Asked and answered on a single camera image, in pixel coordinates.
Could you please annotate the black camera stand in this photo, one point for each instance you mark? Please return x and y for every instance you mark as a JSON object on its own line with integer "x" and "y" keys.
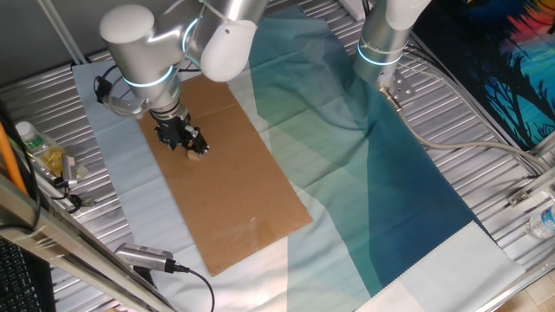
{"x": 145, "y": 277}

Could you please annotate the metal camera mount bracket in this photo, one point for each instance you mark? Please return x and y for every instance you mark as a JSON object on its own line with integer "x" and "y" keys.
{"x": 89, "y": 202}

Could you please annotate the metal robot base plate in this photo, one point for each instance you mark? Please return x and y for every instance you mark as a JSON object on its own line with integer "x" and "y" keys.
{"x": 403, "y": 86}

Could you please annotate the clear tape patch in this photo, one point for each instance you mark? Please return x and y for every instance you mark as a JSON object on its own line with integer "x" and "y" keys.
{"x": 251, "y": 227}

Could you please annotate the aluminium frame bar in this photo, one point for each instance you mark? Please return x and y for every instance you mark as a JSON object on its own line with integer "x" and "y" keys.
{"x": 65, "y": 255}

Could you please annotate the colourful sunset tree poster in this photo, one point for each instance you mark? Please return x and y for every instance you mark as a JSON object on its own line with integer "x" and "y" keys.
{"x": 498, "y": 65}

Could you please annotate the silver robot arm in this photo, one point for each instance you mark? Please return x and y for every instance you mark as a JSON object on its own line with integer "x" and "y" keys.
{"x": 143, "y": 47}

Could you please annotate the small wooden block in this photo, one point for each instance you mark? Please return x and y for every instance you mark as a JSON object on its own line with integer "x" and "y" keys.
{"x": 194, "y": 157}

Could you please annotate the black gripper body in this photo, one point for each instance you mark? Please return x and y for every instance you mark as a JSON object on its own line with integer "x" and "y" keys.
{"x": 173, "y": 125}

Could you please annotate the brown cardboard sheet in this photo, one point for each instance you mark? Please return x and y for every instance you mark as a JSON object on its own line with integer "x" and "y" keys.
{"x": 225, "y": 203}

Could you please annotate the black keyboard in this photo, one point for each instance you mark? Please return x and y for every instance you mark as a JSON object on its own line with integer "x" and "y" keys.
{"x": 17, "y": 281}

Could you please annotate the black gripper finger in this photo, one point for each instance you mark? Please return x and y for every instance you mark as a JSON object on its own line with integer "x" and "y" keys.
{"x": 178, "y": 144}
{"x": 199, "y": 142}

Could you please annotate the blue green patterned cloth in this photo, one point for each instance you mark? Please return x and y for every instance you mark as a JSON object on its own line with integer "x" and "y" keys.
{"x": 347, "y": 173}

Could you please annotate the white frame pole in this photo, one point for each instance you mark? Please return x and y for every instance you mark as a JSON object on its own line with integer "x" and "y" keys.
{"x": 60, "y": 30}

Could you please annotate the clear water bottle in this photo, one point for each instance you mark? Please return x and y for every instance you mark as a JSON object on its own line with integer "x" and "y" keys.
{"x": 542, "y": 223}

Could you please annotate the orange rod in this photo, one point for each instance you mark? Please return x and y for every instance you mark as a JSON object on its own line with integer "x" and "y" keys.
{"x": 8, "y": 160}

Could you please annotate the plastic bottle with yellow contents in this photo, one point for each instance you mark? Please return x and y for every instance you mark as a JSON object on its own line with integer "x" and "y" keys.
{"x": 32, "y": 138}

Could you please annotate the silver exterior camera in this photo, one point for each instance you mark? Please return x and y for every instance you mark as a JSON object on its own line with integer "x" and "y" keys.
{"x": 143, "y": 256}

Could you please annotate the small metal corner bracket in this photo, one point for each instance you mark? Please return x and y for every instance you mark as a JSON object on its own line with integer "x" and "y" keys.
{"x": 518, "y": 198}

